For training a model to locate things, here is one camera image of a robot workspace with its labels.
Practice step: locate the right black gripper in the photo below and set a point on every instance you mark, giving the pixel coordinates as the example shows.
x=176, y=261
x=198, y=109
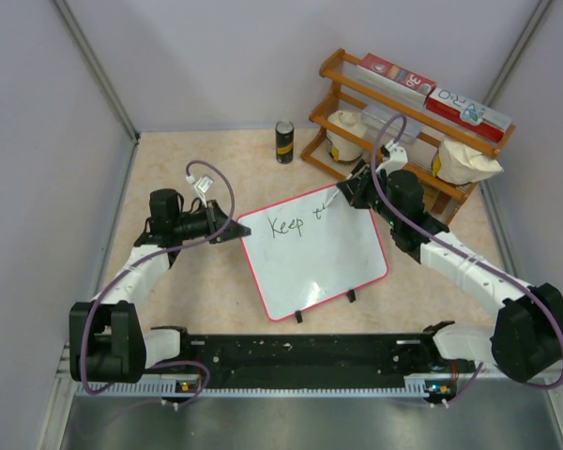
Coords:
x=355, y=190

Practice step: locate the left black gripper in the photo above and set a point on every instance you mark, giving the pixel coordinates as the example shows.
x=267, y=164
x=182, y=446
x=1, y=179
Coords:
x=217, y=220

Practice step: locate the white marker pen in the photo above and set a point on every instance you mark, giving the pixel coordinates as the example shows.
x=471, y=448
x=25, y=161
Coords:
x=329, y=201

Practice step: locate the pink framed whiteboard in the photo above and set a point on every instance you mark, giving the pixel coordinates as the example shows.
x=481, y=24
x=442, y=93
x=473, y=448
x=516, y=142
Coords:
x=302, y=255

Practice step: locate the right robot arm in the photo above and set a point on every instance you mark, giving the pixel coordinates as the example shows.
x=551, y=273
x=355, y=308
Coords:
x=527, y=336

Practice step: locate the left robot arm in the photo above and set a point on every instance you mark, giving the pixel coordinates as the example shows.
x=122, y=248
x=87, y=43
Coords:
x=106, y=341

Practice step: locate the black drink can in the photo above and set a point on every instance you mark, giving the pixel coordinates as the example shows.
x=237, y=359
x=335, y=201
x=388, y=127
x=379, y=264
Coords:
x=284, y=133

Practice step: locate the dark brown box on rack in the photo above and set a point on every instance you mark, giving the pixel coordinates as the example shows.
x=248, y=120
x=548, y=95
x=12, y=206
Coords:
x=435, y=201

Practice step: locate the cream cloth bag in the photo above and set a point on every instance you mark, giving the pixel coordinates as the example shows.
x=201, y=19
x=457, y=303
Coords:
x=458, y=164

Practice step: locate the red box with 3D print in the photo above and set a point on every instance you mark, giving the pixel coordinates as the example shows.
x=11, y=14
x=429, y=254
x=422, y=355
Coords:
x=394, y=80

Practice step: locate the red white foil box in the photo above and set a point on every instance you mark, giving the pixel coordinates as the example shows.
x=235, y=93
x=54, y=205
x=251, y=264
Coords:
x=467, y=113

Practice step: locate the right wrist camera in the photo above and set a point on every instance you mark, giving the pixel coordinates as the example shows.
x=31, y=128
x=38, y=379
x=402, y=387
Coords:
x=394, y=158

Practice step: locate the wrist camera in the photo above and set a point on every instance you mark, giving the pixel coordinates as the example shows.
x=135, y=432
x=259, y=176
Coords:
x=200, y=185
x=394, y=158

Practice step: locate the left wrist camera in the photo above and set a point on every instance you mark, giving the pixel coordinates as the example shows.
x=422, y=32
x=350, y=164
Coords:
x=200, y=185

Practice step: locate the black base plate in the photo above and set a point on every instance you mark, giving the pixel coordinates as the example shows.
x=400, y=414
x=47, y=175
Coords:
x=345, y=360

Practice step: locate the grey cable duct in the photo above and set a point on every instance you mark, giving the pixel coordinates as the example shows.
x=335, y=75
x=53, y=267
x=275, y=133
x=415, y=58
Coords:
x=184, y=386

